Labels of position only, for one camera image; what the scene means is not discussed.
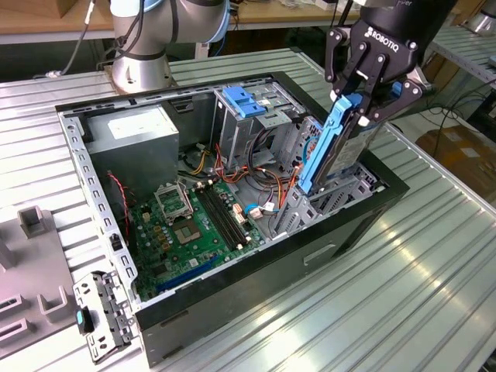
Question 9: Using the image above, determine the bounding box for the robot cable with connector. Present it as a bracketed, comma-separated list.
[33, 0, 97, 81]

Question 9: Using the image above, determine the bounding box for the CPU socket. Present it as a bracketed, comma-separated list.
[172, 219, 203, 246]

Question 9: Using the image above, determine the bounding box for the grey parts rack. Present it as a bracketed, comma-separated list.
[0, 207, 81, 360]

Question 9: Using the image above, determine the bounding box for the blue expansion slot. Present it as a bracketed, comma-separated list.
[157, 255, 219, 294]

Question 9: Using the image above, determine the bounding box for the grey power supply unit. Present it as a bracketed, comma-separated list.
[84, 104, 181, 195]

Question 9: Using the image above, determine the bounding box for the black open PC case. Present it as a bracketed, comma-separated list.
[53, 71, 411, 368]

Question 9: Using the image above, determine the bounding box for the metal slat side table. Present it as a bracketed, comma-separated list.
[387, 25, 496, 113]

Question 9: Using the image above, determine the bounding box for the black tripod stand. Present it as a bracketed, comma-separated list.
[329, 0, 350, 30]

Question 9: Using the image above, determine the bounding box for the blue plastic cage latch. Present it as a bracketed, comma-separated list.
[222, 85, 268, 119]

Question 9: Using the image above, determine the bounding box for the black clip with teal tab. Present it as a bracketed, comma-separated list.
[75, 308, 96, 335]

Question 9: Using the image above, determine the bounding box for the grey optical drive cage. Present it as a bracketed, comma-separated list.
[212, 83, 307, 171]

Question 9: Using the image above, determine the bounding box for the black RAM slot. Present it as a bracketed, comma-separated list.
[200, 188, 242, 248]
[206, 187, 246, 244]
[195, 189, 238, 251]
[212, 184, 252, 240]

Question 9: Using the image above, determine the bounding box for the yellow wire bundle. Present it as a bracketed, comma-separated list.
[188, 149, 208, 176]

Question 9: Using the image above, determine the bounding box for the grey metal disk bay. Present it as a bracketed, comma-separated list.
[269, 115, 388, 243]

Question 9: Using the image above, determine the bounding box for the black case fan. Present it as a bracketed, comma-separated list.
[104, 172, 136, 257]

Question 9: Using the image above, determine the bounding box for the thin red fan wire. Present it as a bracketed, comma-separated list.
[106, 172, 131, 236]

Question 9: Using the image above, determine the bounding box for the metal socket cover frame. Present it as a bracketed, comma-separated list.
[153, 181, 194, 222]

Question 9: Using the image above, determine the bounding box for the long wooden desk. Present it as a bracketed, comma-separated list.
[0, 0, 363, 74]

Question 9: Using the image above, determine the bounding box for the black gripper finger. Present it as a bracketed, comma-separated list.
[324, 27, 371, 114]
[358, 53, 424, 127]

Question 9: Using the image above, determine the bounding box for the red orange wire bundle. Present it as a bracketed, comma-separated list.
[213, 142, 282, 189]

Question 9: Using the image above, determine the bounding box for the blue SATA wire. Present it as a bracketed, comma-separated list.
[244, 127, 315, 215]

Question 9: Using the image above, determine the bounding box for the hard disk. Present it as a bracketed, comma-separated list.
[296, 81, 402, 197]

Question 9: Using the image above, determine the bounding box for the cardboard box with labels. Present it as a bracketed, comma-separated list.
[416, 123, 496, 187]

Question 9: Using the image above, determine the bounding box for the thick black cable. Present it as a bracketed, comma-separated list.
[247, 127, 280, 171]

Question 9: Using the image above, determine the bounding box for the green motherboard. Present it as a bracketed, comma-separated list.
[129, 180, 268, 303]

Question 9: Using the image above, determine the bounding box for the grey metal slot bracket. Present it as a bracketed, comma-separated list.
[72, 270, 141, 365]

